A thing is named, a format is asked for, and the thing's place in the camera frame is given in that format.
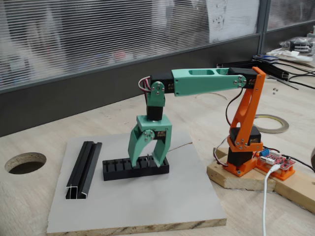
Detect black slotted holder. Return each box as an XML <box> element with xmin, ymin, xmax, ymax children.
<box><xmin>102</xmin><ymin>156</ymin><xmax>170</xmax><ymax>181</ymax></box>

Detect grey board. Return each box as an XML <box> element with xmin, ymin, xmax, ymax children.
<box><xmin>46</xmin><ymin>130</ymin><xmax>227</xmax><ymax>234</ymax></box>

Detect wooden mounting block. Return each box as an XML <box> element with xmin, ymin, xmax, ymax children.
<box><xmin>206</xmin><ymin>147</ymin><xmax>277</xmax><ymax>192</ymax></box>

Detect red controller board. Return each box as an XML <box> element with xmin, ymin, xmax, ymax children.
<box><xmin>257</xmin><ymin>147</ymin><xmax>294</xmax><ymax>171</ymax></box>

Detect long black profile bar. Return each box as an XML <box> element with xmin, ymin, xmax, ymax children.
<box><xmin>216</xmin><ymin>60</ymin><xmax>290</xmax><ymax>82</ymax></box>

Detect roll of tape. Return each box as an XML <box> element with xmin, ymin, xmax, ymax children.
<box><xmin>253</xmin><ymin>114</ymin><xmax>290</xmax><ymax>134</ymax></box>

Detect blue flat packet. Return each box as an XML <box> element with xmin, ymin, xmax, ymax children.
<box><xmin>252</xmin><ymin>54</ymin><xmax>280</xmax><ymax>62</ymax></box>

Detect white paper sheet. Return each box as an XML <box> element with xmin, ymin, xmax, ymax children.
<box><xmin>206</xmin><ymin>0</ymin><xmax>260</xmax><ymax>44</ymax></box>

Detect long wooden base plank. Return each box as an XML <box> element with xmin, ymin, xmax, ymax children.
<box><xmin>270</xmin><ymin>169</ymin><xmax>315</xmax><ymax>213</ymax></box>

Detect plastic bag with parts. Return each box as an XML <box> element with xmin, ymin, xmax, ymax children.
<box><xmin>279</xmin><ymin>36</ymin><xmax>315</xmax><ymax>54</ymax></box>

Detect wrist servo wire bundle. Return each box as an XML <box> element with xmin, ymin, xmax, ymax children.
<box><xmin>138</xmin><ymin>76</ymin><xmax>153</xmax><ymax>99</ymax></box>

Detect base servo wire bundle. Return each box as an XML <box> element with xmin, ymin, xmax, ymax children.
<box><xmin>213</xmin><ymin>137</ymin><xmax>231</xmax><ymax>169</ymax></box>

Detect black aluminium profile rail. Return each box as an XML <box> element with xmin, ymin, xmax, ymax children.
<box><xmin>65</xmin><ymin>141</ymin><xmax>103</xmax><ymax>200</ymax></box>

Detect thin black arm wire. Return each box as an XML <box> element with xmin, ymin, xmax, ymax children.
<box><xmin>225</xmin><ymin>87</ymin><xmax>244</xmax><ymax>126</ymax></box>

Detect white usb cable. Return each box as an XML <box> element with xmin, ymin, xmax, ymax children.
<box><xmin>261</xmin><ymin>164</ymin><xmax>281</xmax><ymax>236</ymax></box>

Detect grey window frame post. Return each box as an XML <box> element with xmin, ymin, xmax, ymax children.
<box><xmin>259</xmin><ymin>0</ymin><xmax>271</xmax><ymax>54</ymax></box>

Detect black table cable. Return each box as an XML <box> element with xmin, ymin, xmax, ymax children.
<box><xmin>270</xmin><ymin>61</ymin><xmax>315</xmax><ymax>90</ymax></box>

